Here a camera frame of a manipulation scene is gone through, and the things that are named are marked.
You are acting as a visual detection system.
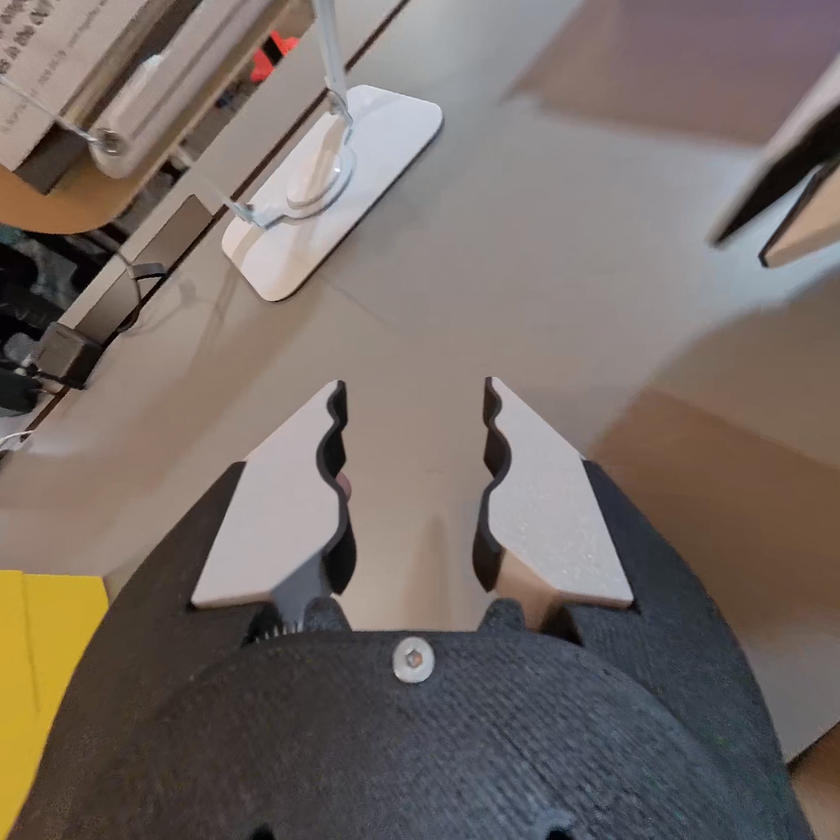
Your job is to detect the white document stand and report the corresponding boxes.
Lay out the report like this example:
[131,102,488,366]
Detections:
[84,0,445,304]

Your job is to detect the instruction sheet on stand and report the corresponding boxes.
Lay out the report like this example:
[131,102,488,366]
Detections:
[0,0,153,169]

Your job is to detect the grey desk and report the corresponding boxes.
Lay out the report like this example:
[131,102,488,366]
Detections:
[0,0,840,770]

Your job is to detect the black cable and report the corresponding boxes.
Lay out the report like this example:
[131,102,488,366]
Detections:
[113,248,169,330]

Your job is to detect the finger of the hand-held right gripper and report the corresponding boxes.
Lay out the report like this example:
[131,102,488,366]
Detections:
[758,156,840,269]
[712,66,840,247]

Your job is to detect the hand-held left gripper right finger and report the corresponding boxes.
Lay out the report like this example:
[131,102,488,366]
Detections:
[472,376,636,631]

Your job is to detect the black desk mat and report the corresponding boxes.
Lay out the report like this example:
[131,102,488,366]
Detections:
[58,192,212,350]

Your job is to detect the red floor object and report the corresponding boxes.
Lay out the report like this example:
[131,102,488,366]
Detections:
[250,31,301,84]

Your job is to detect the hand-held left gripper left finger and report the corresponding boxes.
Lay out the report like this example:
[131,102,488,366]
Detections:
[190,381,358,631]

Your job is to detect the wooden stand board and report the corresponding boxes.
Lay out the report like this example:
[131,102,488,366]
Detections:
[0,130,143,237]

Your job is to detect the yellow storage bin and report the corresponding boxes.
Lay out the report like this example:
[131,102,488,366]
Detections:
[0,568,110,840]

